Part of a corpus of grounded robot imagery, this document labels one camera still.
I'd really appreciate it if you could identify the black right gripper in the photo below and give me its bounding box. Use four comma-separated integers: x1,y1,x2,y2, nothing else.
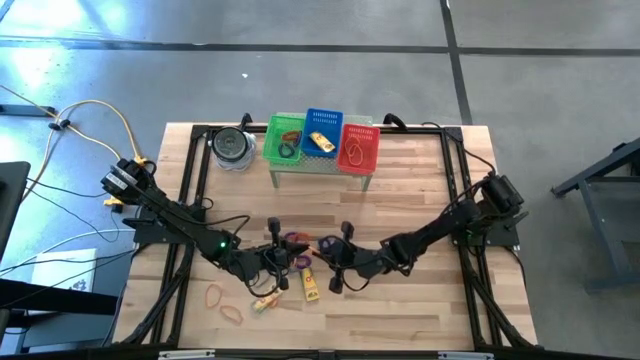
319,221,391,295

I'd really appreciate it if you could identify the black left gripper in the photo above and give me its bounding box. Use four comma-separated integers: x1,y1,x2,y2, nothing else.
238,217,311,292

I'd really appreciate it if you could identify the grey-green perforated riser shelf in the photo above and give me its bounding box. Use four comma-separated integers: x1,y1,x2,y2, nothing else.
268,111,375,193

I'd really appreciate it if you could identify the red plastic basket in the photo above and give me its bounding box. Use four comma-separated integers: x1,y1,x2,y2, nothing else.
336,123,381,176

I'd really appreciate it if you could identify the white cylinder device dark top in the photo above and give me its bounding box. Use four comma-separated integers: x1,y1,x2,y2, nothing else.
211,125,250,164

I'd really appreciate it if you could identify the green plastic basket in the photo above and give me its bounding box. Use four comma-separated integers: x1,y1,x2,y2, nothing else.
261,114,307,166

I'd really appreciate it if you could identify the blue plastic basket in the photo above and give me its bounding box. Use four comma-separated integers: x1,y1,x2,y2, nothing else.
299,107,345,160

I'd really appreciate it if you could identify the white box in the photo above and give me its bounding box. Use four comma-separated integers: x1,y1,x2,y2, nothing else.
30,248,99,294

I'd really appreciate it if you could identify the black low furniture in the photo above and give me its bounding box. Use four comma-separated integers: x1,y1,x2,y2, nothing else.
0,277,120,360

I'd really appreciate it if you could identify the black floor plate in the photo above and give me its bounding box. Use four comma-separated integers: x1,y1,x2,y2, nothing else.
0,103,57,119

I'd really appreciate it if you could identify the white coiled cord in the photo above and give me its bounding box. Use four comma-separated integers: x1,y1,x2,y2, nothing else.
214,133,258,174

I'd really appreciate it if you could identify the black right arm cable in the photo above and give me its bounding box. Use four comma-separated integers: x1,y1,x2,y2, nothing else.
383,113,496,176

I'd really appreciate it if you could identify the black aluminium table frame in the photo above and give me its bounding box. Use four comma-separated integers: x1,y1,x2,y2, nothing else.
113,122,539,351

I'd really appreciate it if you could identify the white metal bracket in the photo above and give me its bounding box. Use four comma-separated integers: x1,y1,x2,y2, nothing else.
437,350,495,360
158,349,216,360

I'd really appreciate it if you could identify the yellow extension cable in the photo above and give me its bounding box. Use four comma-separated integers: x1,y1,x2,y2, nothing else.
22,98,150,201
0,83,126,210

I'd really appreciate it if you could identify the thin white floor cable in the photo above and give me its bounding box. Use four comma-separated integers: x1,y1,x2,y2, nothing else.
0,228,136,276

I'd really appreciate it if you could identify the thin black floor cable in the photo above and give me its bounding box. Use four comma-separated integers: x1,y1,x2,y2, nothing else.
24,172,146,244

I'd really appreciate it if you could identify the grey-blue metal table frame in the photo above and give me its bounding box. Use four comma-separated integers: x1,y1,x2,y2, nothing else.
551,136,640,294

